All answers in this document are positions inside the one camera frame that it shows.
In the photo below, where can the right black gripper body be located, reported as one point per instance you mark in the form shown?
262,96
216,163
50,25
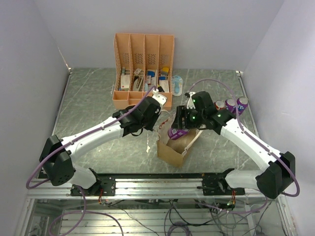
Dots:
192,118

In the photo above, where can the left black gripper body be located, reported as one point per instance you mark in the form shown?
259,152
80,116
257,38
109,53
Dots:
149,123

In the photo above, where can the purple Fanta can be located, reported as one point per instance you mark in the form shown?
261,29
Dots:
242,103
175,134
230,105

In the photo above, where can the patterned canvas tote bag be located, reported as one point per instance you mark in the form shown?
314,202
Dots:
174,152

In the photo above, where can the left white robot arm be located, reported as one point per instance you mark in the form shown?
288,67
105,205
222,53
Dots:
60,166

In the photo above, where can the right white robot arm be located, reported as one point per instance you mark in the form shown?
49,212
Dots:
276,169

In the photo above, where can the small white card box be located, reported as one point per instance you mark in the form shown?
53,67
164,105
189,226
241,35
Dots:
165,85

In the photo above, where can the white stationery box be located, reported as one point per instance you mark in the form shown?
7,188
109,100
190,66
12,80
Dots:
124,82

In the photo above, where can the blue packaged razor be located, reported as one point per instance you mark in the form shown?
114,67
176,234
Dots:
177,85

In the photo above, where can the peach plastic file organizer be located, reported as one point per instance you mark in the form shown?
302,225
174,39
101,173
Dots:
148,58

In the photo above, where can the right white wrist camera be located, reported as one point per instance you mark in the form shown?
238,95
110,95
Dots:
190,103

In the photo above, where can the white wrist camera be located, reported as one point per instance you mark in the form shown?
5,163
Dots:
161,99
190,103

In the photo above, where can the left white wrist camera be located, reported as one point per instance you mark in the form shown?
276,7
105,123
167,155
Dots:
161,99

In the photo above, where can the aluminium mounting rail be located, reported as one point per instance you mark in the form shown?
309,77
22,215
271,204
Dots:
167,186

